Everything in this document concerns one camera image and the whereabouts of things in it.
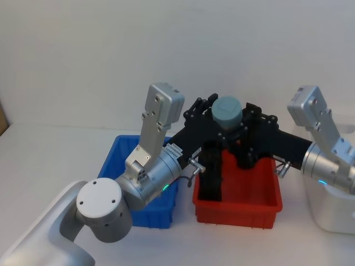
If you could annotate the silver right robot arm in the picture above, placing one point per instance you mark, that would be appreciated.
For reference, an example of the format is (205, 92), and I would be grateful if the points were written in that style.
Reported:
(323, 163)

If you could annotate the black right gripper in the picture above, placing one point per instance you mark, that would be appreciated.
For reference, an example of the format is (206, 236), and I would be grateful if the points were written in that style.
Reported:
(280, 144)

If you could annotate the brown board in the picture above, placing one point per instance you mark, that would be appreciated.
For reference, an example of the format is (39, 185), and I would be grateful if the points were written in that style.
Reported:
(3, 119)

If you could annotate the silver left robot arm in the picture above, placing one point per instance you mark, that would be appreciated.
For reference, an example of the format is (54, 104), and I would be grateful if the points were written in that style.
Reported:
(94, 203)

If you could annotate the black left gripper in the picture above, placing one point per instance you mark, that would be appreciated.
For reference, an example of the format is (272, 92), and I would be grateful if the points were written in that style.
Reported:
(194, 135)

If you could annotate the red plastic bin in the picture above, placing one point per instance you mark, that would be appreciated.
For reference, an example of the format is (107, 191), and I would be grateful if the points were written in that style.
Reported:
(244, 191)

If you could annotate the blue plastic bin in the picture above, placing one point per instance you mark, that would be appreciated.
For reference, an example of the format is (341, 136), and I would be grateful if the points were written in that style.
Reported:
(119, 158)

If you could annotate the white plastic bin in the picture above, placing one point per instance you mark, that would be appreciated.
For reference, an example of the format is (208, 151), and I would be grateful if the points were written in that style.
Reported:
(330, 210)

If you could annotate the grey-green cylinder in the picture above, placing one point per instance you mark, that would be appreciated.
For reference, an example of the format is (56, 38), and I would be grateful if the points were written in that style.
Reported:
(226, 110)

